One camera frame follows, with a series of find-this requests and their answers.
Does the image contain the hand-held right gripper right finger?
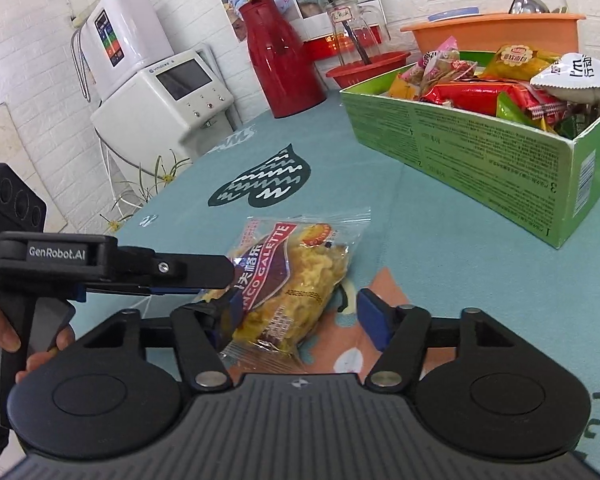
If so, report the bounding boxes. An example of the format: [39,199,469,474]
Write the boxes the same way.
[356,287,536,393]

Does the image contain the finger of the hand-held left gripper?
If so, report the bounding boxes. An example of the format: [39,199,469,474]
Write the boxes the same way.
[82,246,237,303]

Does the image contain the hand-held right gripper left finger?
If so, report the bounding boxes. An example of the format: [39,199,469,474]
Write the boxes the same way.
[77,287,241,393]

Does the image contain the clear yellow cracker packet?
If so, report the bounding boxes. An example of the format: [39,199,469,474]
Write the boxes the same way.
[192,207,372,371]

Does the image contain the green cardboard box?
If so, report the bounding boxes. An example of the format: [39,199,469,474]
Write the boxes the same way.
[340,50,600,250]

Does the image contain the large red snack bag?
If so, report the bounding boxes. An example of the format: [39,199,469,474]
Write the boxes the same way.
[387,35,600,138]

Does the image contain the pink edged snack packet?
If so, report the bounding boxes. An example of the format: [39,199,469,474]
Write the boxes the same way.
[410,36,478,96]

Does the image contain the yellow transparent snack packet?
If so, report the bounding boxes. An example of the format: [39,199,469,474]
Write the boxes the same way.
[480,44,563,82]

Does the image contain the white snack packet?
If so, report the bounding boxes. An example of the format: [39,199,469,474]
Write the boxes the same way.
[530,52,600,106]

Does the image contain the person's left hand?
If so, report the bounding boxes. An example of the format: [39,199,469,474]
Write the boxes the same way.
[0,302,76,386]

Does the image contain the yellow flowering twig plant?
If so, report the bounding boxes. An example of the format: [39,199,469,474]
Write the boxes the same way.
[100,147,191,233]

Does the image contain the white stone slab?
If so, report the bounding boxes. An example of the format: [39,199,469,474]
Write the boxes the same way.
[0,102,68,233]

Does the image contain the white machine with screen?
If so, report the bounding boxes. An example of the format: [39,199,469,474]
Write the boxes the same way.
[90,44,241,163]

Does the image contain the red thermos jug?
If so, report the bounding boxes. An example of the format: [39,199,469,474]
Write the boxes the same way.
[240,0,328,120]

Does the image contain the red plastic basin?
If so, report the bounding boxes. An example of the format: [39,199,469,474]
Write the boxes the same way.
[326,51,411,90]

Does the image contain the glass pitcher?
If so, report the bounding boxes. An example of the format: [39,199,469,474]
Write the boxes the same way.
[325,0,391,63]

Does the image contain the orange plastic basin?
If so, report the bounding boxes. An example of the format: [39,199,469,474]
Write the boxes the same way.
[400,12,587,56]

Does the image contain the blue plastic lid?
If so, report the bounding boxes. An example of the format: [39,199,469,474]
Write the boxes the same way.
[427,7,481,22]

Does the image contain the white wall water purifier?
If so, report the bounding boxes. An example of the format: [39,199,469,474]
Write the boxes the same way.
[70,0,176,101]

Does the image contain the dark long-handled spoon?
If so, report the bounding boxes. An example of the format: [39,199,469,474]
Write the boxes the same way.
[347,20,373,66]

